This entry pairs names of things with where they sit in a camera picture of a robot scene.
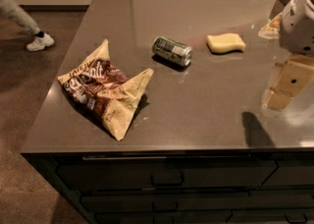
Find white sneaker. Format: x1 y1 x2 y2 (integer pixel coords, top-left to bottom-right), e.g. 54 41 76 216
26 33 55 52

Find clear plastic snack packet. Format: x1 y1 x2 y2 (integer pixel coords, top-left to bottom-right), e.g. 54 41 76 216
258 14 282 39

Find dark drawer cabinet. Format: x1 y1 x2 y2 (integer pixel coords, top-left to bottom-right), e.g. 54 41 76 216
25 153 314 224

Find yellow sponge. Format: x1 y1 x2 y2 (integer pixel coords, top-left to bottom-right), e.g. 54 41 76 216
206 33 246 54

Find brown chip bag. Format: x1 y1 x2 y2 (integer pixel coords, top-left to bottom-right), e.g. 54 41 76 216
58 39 153 140

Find person leg grey trousers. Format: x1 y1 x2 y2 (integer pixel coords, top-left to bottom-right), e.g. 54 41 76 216
0 0 41 35

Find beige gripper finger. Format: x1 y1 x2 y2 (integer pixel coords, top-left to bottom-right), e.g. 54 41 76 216
265 54 314 111

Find green soda can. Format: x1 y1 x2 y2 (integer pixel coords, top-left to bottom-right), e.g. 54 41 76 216
152 36 192 68

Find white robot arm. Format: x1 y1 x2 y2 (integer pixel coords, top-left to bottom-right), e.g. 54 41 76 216
263 0 314 111

